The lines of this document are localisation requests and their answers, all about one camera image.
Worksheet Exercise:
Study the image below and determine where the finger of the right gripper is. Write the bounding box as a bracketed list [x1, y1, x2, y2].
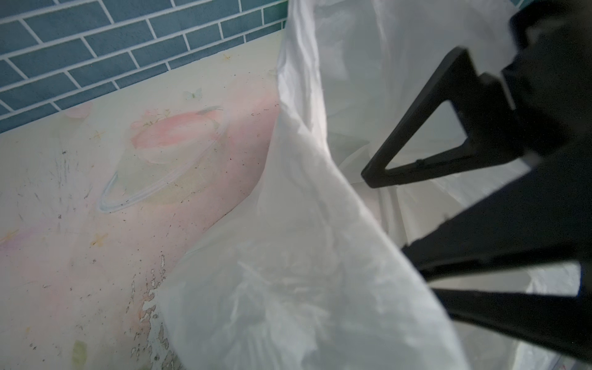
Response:
[402, 138, 591, 281]

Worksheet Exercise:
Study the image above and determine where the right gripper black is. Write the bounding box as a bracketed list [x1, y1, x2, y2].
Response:
[361, 1, 591, 188]

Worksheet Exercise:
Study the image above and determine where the white plastic bag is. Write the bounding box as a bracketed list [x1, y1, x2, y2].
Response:
[158, 1, 584, 369]

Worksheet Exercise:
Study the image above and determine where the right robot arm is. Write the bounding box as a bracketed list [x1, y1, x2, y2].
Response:
[362, 1, 591, 362]

